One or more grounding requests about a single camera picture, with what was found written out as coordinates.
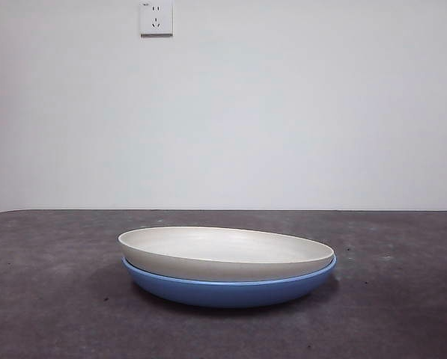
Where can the white round plate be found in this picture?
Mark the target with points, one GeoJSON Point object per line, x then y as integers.
{"type": "Point", "coordinates": [223, 258]}

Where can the white wall socket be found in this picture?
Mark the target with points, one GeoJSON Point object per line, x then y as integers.
{"type": "Point", "coordinates": [156, 18]}

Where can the blue round plate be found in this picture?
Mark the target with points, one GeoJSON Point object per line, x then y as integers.
{"type": "Point", "coordinates": [227, 293]}

